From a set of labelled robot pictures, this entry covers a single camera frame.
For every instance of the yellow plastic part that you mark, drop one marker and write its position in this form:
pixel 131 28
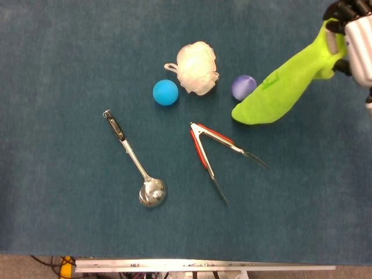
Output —
pixel 67 268

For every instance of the white mesh bath loofah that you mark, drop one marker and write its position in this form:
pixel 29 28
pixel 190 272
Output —
pixel 196 68

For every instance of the teal carpet table cover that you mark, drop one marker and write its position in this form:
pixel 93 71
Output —
pixel 58 189

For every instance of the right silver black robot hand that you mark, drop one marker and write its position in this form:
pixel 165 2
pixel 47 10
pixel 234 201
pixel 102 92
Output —
pixel 360 43

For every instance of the purple blue ball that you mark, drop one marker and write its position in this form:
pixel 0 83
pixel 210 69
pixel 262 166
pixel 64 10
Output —
pixel 243 87

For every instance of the steel tongs with red grips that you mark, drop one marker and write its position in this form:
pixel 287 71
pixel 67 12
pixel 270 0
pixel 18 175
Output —
pixel 203 151

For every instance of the cyan ball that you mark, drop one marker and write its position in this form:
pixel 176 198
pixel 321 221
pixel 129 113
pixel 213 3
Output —
pixel 165 92

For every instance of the aluminium rail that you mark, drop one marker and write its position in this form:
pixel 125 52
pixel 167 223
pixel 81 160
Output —
pixel 203 265

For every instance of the green microfiber cloth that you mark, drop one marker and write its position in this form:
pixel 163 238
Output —
pixel 279 93

